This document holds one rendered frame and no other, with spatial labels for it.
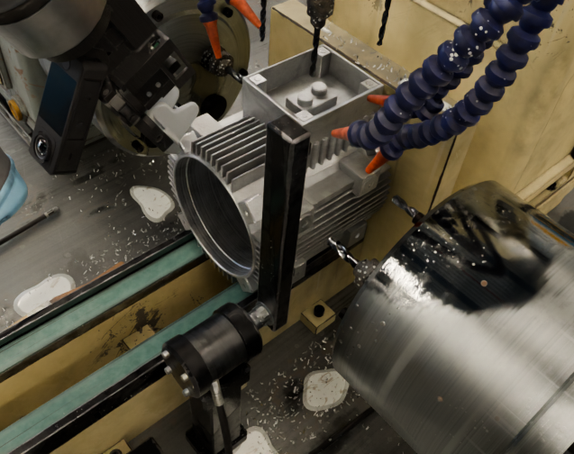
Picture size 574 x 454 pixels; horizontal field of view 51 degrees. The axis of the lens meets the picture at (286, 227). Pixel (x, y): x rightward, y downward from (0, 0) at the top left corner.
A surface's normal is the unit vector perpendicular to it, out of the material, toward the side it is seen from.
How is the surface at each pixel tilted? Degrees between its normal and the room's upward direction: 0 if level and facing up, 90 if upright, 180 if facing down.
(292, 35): 90
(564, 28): 90
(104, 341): 90
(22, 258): 0
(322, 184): 0
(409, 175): 90
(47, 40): 104
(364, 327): 66
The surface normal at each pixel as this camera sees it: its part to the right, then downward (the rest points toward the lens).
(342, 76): -0.76, 0.45
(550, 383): -0.38, -0.27
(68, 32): 0.52, 0.72
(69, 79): -0.61, 0.11
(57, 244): 0.07, -0.66
